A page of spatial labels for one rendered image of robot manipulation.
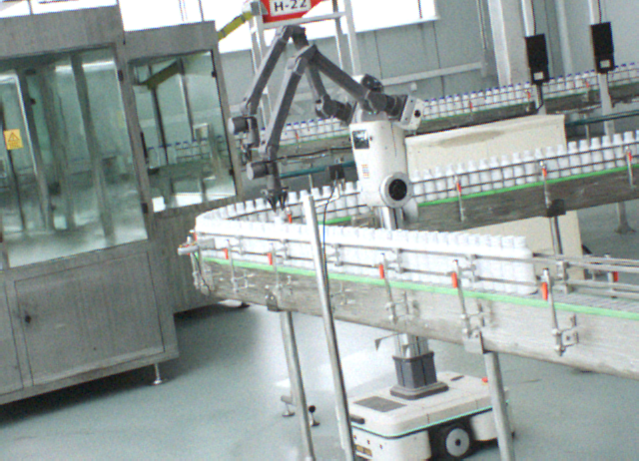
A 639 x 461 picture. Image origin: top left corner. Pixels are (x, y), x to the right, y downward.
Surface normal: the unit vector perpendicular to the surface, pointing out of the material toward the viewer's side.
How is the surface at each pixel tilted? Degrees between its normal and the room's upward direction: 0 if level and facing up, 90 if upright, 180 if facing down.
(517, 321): 90
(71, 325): 89
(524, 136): 90
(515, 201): 91
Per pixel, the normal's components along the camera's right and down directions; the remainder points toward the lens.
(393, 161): 0.47, 0.20
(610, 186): 0.15, 0.08
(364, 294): -0.88, 0.19
